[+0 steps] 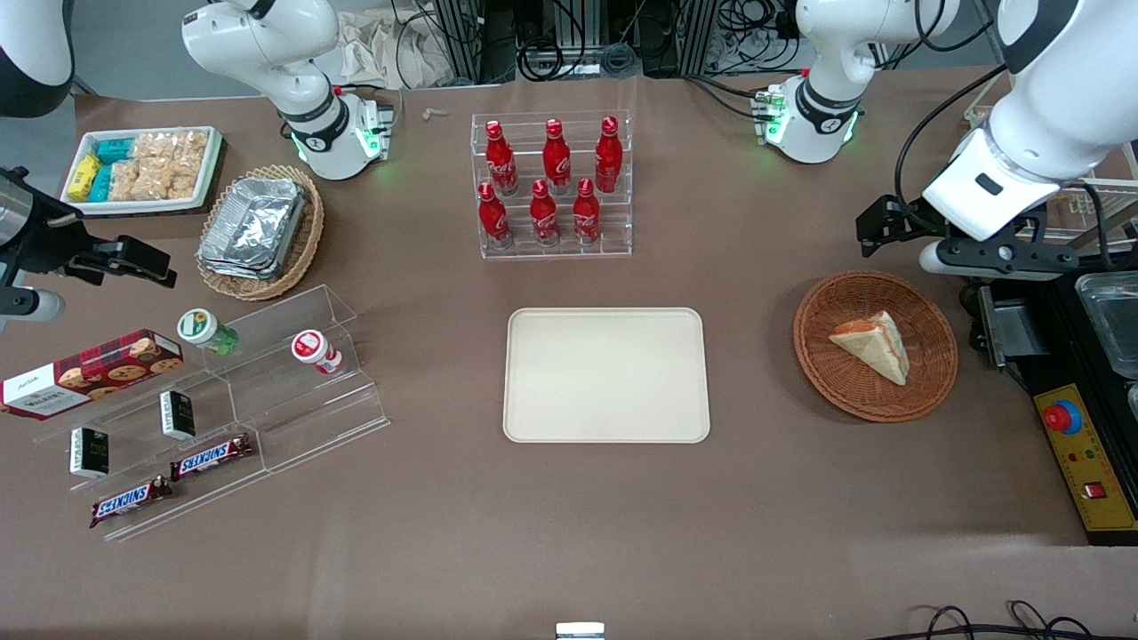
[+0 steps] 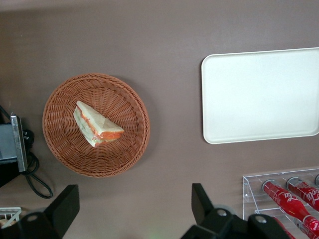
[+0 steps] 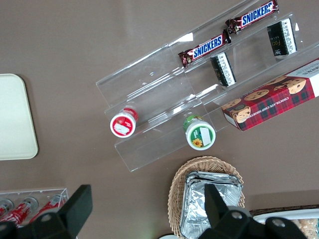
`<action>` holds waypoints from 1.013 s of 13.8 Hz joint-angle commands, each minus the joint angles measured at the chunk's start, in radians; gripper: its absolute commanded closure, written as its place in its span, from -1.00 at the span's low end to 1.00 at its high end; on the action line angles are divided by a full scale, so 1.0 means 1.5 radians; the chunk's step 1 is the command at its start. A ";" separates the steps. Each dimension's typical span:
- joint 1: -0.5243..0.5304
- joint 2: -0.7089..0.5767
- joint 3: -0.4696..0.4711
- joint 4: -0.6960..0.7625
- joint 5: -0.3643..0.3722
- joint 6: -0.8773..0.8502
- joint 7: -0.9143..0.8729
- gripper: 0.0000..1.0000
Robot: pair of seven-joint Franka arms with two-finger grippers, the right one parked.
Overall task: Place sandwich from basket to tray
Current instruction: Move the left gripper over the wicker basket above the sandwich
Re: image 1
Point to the clear rice cracker bag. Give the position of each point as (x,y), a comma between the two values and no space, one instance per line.
(153,183)
(173,148)

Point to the crumpled beige cloth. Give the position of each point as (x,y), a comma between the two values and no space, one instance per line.
(382,49)

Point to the Snickers chocolate bar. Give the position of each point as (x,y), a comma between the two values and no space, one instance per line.
(130,501)
(212,456)

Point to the teal snack pack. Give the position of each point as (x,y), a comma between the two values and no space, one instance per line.
(116,150)
(100,184)

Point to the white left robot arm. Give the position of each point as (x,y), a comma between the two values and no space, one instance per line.
(1067,89)

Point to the red tartan cookie box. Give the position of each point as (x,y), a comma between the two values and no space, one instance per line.
(89,373)

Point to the triangular wrapped sandwich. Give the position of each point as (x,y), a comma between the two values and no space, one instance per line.
(876,347)

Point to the red lid cup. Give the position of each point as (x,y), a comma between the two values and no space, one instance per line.
(313,348)

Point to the red emergency stop button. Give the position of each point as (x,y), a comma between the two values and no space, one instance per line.
(1062,417)

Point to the round brown wicker basket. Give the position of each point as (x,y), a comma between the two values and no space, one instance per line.
(827,373)

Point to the clear plastic container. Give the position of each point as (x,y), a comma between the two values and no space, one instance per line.
(1111,320)

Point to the red cola bottle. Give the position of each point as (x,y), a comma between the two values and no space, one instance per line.
(500,160)
(544,214)
(586,212)
(556,156)
(608,155)
(493,218)

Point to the green lid cup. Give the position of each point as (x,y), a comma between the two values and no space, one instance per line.
(200,327)

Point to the small black white box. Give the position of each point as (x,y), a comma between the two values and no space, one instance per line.
(178,415)
(89,452)

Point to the clear acrylic bottle rack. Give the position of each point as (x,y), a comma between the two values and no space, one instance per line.
(622,178)

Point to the white rectangular snack tray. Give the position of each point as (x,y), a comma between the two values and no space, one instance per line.
(209,173)

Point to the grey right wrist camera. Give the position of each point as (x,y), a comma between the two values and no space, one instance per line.
(31,308)

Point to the oval light wicker basket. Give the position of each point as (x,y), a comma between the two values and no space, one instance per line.
(307,240)

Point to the yellow snack pack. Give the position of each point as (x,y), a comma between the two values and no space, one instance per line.
(84,178)

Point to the small clear plastic piece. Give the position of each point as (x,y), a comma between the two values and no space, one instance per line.
(436,113)

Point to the beige rectangular tray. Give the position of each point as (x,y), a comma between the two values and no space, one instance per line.
(606,375)

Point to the clear acrylic stepped shelf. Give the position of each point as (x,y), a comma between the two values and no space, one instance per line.
(293,418)

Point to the stack of foil trays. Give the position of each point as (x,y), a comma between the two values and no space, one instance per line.
(253,227)

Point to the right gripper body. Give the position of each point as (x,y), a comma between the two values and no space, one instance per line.
(46,235)

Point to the black yellow control box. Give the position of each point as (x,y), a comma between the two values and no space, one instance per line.
(1098,480)

